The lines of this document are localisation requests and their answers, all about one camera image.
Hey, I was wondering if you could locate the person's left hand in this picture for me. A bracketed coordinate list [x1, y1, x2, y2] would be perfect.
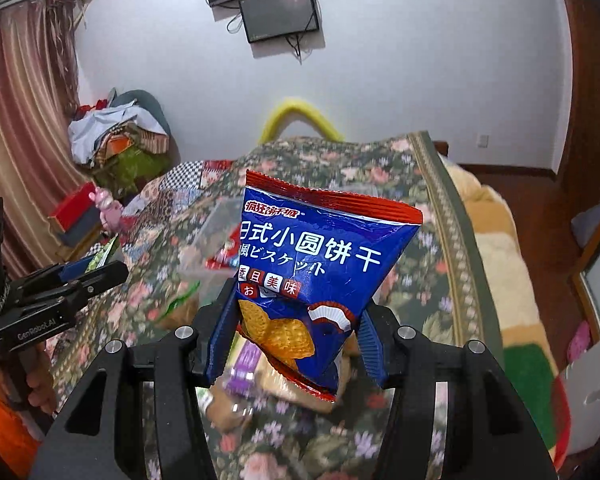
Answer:
[22, 341, 59, 417]

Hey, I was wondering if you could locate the black cable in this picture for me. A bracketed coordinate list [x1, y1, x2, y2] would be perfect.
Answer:
[284, 31, 312, 62]

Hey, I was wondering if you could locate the clear plastic bag of snacks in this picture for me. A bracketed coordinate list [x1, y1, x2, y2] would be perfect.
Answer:
[176, 194, 261, 313]

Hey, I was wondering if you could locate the red snack packet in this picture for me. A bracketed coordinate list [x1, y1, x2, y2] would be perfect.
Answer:
[204, 242, 242, 272]

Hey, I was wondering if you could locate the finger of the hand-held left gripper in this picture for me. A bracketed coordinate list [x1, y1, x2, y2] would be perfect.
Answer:
[9, 258, 103, 297]
[15, 261, 131, 312]

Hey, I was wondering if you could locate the yellow foam tube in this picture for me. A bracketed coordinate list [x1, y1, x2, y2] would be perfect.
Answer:
[258, 98, 345, 144]

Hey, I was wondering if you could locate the white plastic appliance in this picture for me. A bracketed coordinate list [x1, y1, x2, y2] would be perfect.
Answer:
[555, 329, 600, 472]

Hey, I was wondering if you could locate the green snack packet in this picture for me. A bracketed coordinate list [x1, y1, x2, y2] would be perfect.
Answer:
[154, 280, 202, 325]

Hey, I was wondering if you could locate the striped pink curtain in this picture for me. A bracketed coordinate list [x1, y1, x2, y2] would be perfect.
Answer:
[0, 0, 90, 281]

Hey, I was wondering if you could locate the brown wooden door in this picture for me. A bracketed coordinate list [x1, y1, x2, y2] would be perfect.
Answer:
[551, 0, 600, 223]

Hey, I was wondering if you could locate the red plastic basin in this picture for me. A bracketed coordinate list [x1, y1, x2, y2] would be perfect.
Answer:
[549, 374, 574, 472]

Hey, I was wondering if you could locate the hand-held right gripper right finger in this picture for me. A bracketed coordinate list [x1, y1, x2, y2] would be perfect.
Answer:
[357, 305, 558, 480]

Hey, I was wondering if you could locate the cream and green plush blanket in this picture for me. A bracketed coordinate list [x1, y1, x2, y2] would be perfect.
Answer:
[439, 155, 572, 467]

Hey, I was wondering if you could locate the purple snack packet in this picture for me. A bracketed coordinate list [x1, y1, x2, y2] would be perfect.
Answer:
[224, 344, 262, 392]

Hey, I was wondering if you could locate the red flat box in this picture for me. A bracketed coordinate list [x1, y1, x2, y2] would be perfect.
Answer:
[47, 182, 106, 247]

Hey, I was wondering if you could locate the pink small item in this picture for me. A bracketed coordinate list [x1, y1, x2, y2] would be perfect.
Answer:
[567, 320, 592, 362]

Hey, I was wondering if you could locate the blue biscuit snack packet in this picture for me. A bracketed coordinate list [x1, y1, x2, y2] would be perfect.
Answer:
[234, 169, 424, 404]

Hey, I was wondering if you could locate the pile of clothes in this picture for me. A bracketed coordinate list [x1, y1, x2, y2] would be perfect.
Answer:
[68, 88, 175, 187]

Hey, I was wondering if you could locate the black wall-mounted box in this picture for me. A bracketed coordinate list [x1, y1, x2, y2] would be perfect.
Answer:
[238, 0, 323, 44]

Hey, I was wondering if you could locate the person's left forearm orange sleeve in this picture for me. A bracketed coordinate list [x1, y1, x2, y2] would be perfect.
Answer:
[0, 360, 45, 479]

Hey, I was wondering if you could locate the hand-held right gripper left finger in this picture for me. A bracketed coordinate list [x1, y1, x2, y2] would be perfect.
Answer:
[28, 276, 242, 480]

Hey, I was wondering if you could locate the beige bread snack packet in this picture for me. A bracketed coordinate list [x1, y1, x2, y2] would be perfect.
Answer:
[204, 355, 353, 433]

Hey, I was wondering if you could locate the wooden framed mirror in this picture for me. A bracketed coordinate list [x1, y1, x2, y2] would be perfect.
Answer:
[569, 220, 600, 343]

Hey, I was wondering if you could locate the floral bed cover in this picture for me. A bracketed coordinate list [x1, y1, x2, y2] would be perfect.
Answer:
[44, 130, 506, 480]

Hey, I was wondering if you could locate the pink plush toy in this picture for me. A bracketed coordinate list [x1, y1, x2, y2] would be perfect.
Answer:
[93, 185, 127, 235]

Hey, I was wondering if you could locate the green patterned packet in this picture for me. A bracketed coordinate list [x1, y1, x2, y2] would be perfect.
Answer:
[86, 236, 122, 272]

